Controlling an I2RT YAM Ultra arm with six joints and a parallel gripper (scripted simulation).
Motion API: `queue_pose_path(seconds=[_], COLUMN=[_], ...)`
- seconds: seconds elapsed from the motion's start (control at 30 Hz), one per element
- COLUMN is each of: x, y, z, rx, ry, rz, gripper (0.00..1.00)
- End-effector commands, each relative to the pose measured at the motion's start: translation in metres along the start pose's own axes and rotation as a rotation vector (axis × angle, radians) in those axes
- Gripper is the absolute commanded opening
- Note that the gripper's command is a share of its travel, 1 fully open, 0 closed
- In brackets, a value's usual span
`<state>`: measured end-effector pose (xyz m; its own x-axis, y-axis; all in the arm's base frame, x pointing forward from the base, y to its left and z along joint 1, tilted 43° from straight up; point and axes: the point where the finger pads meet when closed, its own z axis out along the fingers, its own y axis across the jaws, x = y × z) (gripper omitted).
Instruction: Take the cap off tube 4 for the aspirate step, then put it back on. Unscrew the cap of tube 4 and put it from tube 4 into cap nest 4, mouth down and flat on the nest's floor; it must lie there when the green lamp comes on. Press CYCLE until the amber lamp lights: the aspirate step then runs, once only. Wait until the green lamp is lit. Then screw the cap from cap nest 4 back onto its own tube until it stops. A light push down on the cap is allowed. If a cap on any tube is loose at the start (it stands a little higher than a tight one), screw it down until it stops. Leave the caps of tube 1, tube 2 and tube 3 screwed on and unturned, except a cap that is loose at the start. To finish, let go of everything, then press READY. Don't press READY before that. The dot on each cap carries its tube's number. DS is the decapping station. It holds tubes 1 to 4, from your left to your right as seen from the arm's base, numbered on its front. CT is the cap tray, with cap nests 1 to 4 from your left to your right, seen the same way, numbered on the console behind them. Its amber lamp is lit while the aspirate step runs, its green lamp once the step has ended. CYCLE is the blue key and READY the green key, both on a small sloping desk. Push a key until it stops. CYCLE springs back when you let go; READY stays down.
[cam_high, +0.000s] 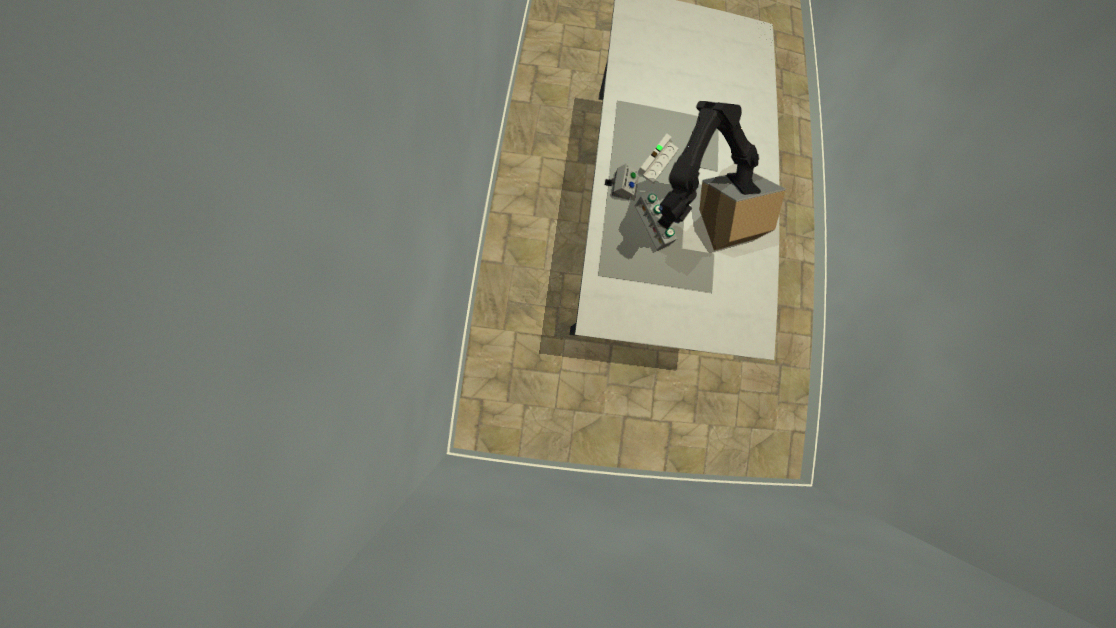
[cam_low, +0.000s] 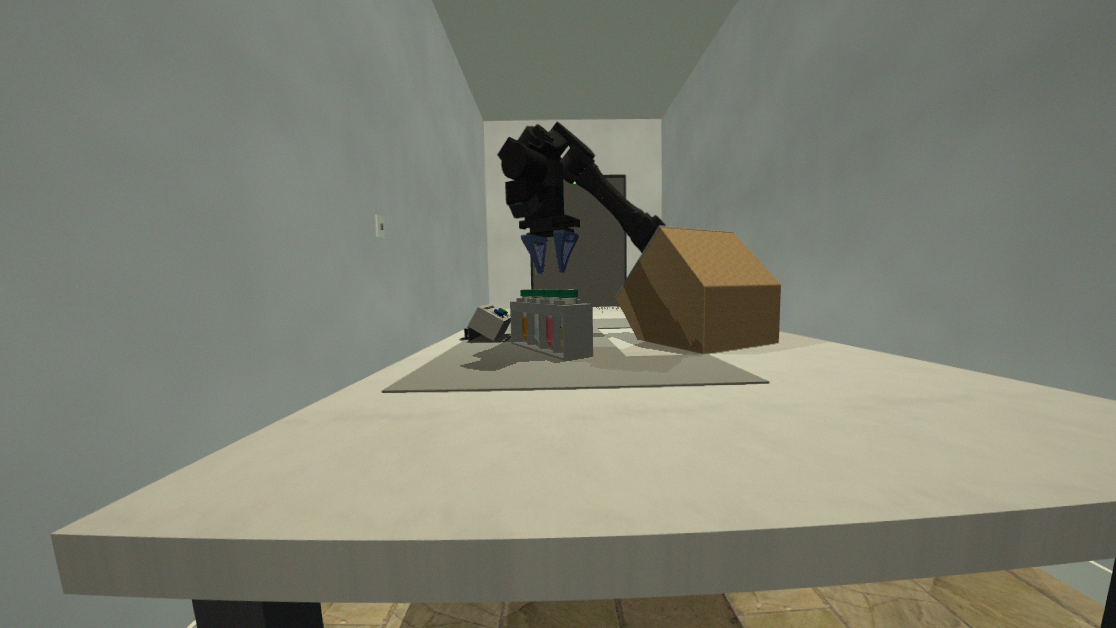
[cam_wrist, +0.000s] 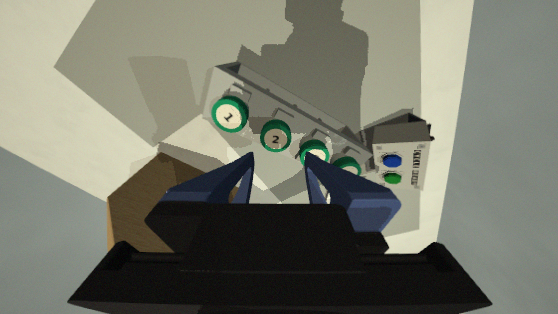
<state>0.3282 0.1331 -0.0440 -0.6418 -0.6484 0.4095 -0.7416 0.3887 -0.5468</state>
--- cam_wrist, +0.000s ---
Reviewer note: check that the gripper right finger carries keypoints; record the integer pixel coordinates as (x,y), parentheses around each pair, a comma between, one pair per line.
(369,205)

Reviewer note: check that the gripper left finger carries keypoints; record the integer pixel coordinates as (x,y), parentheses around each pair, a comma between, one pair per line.
(216,185)

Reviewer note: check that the grey sloping control panel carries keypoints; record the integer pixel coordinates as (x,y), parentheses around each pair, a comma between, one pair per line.
(400,151)

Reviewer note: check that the green screw cap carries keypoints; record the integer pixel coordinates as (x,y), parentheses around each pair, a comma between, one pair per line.
(230,114)
(275,135)
(316,147)
(349,164)

